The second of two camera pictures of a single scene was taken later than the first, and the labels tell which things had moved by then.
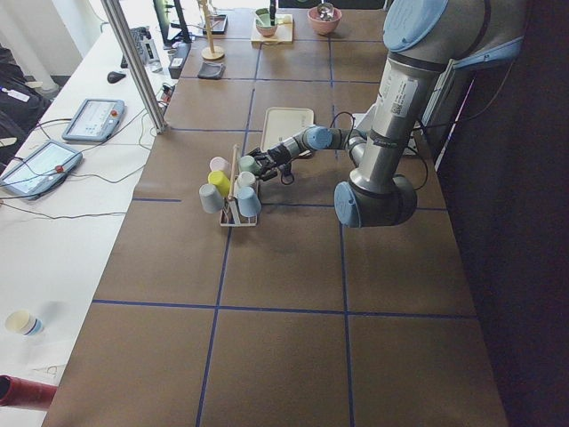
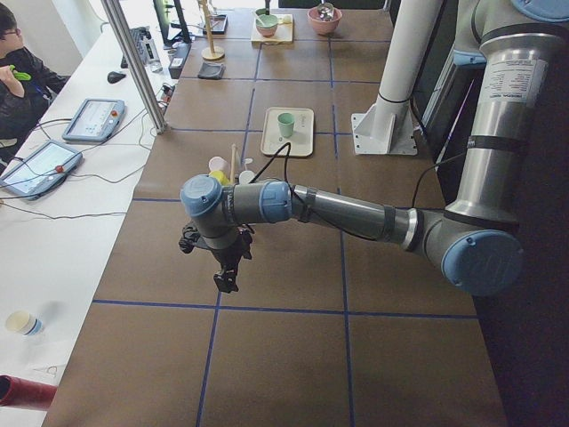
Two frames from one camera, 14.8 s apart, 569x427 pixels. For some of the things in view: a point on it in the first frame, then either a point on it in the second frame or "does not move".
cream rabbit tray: x=279 y=123 does not move
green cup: x=248 y=163 -> x=286 y=121
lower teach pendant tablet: x=38 y=169 does not move
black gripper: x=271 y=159 -> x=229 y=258
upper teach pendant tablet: x=95 y=120 does not move
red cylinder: x=16 y=391 does not move
